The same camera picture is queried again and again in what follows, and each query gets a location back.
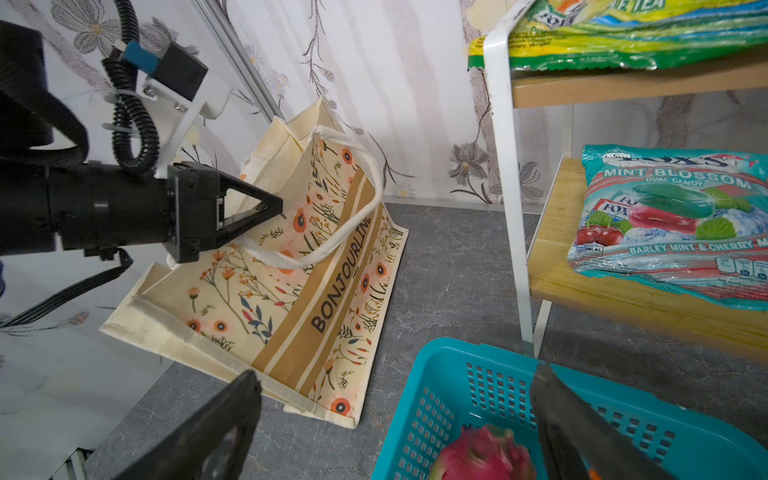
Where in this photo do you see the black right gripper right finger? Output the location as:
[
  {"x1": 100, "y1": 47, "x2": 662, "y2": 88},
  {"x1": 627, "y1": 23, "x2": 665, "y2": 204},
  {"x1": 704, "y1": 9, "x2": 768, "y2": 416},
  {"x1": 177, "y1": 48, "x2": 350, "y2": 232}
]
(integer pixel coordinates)
[{"x1": 531, "y1": 363, "x2": 673, "y2": 479}]

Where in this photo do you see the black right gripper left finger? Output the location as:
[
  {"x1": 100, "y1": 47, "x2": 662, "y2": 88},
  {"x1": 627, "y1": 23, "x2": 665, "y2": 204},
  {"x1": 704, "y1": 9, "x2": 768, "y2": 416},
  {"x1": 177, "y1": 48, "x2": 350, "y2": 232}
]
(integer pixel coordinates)
[{"x1": 117, "y1": 370, "x2": 262, "y2": 479}]

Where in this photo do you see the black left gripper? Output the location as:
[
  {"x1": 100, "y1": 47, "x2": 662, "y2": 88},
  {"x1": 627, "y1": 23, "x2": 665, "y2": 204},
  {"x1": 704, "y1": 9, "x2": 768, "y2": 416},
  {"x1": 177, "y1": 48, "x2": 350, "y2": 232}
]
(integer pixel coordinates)
[{"x1": 48, "y1": 162, "x2": 283, "y2": 263}]

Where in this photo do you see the floral canvas tote bag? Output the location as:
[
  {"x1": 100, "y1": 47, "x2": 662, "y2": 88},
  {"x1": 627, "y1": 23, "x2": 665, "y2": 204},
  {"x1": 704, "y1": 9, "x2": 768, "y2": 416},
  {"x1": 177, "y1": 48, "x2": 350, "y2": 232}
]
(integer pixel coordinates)
[{"x1": 101, "y1": 99, "x2": 408, "y2": 429}]

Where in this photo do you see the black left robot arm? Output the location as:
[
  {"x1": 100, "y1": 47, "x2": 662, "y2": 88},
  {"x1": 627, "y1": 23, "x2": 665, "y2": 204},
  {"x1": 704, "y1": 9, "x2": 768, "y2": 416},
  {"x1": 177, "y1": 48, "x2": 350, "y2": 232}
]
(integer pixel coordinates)
[{"x1": 1, "y1": 22, "x2": 283, "y2": 267}]

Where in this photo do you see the cherry mint candy bag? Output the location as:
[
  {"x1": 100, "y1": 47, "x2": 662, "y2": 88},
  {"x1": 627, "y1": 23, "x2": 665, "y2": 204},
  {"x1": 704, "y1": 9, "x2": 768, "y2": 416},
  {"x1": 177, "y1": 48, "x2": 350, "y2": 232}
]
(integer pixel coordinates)
[{"x1": 567, "y1": 145, "x2": 767, "y2": 311}]

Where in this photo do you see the green lemon candy bag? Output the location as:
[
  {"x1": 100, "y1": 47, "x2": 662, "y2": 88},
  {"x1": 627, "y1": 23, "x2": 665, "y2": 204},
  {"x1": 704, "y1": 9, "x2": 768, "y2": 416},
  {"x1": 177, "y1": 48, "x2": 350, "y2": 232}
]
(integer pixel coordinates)
[{"x1": 467, "y1": 0, "x2": 768, "y2": 72}]

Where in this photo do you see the teal plastic basket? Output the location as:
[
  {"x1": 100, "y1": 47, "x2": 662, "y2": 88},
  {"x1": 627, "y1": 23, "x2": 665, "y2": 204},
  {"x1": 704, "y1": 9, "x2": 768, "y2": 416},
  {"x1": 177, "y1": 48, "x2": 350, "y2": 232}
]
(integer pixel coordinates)
[{"x1": 372, "y1": 338, "x2": 767, "y2": 479}]

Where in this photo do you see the white wooden shelf rack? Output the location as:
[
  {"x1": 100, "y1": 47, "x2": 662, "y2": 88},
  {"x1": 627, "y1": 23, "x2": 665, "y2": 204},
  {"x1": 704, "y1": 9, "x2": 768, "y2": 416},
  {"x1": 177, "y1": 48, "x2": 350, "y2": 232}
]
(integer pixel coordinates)
[{"x1": 483, "y1": 1, "x2": 767, "y2": 361}]

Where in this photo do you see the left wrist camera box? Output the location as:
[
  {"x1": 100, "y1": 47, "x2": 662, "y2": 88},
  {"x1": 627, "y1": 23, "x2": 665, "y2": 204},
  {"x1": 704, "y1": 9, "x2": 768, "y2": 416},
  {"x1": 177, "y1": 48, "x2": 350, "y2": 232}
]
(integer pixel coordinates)
[{"x1": 119, "y1": 41, "x2": 232, "y2": 120}]

